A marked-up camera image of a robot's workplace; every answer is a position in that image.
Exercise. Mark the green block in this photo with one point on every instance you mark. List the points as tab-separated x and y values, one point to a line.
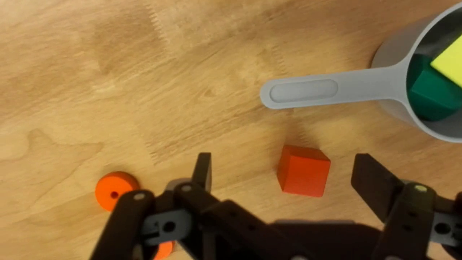
433	94

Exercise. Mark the orange block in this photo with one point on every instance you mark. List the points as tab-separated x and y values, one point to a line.
303	171

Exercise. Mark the grey plastic measuring cup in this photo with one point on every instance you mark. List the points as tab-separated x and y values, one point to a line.
312	90

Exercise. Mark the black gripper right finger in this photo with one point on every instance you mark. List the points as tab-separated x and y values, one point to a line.
404	217

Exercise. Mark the yellow block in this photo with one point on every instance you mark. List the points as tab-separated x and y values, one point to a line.
452	62

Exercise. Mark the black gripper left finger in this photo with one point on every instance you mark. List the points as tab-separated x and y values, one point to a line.
231	226

